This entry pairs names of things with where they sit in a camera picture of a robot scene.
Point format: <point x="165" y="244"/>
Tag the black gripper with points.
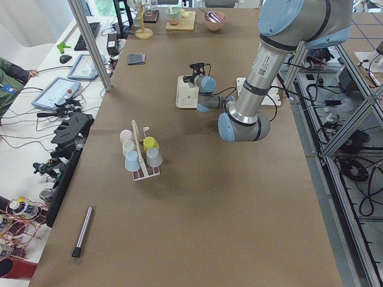
<point x="191" y="79"/>

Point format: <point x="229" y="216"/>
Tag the cream rabbit print tray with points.
<point x="188" y="97"/>

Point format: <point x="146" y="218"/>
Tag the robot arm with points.
<point x="282" y="25"/>

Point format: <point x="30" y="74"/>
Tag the black tray at edge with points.
<point x="151" y="16"/>

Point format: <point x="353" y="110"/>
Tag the yellow cup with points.
<point x="150" y="142"/>

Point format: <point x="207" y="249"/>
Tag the pink cup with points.
<point x="126" y="135"/>

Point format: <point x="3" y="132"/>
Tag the grey cup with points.
<point x="154" y="157"/>

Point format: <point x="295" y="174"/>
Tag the cream white cup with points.
<point x="128" y="146"/>

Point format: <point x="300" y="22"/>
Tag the light blue cup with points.
<point x="132" y="161"/>

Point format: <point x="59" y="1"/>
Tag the bamboo cutting board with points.
<point x="186" y="23"/>

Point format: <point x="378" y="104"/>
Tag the folded grey cloth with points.
<point x="136" y="58"/>

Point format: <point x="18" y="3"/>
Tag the pink bowl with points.
<point x="214" y="20"/>

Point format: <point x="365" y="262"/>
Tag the wooden mug tree stand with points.
<point x="142" y="32"/>

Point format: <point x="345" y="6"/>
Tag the green bowl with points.
<point x="173" y="15"/>

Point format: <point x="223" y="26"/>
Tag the far teach pendant tablet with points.
<point x="83" y="69"/>

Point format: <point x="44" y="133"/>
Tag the teach pendant tablet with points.
<point x="83" y="69"/>
<point x="56" y="93"/>

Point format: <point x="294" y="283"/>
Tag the black computer mouse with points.
<point x="64" y="58"/>

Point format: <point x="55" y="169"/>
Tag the near teach pendant tablet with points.
<point x="56" y="93"/>

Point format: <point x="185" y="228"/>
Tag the black tool holder rack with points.
<point x="64" y="158"/>

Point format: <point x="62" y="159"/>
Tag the silver metal cylinder tool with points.
<point x="76" y="253"/>

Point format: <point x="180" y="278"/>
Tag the white wire cup rack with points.
<point x="153" y="171"/>

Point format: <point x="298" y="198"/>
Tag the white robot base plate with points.
<point x="271" y="96"/>

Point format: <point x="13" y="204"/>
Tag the aluminium frame post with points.
<point x="81" y="20"/>

